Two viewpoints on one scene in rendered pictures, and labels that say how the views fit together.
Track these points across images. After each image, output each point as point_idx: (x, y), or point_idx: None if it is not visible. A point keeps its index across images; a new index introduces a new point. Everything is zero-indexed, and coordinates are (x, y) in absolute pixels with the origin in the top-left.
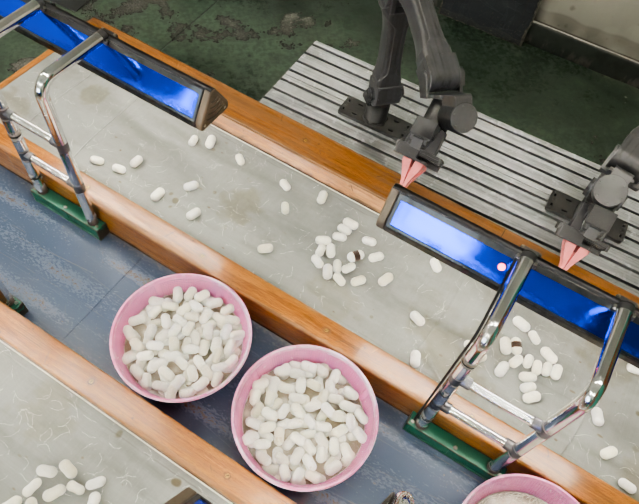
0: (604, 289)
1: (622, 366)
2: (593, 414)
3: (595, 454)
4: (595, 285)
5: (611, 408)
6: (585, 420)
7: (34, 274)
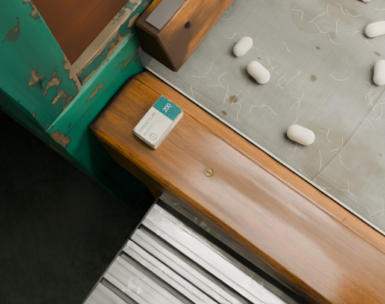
0: (322, 271)
1: (314, 145)
2: None
3: None
4: (336, 280)
5: (350, 86)
6: None
7: None
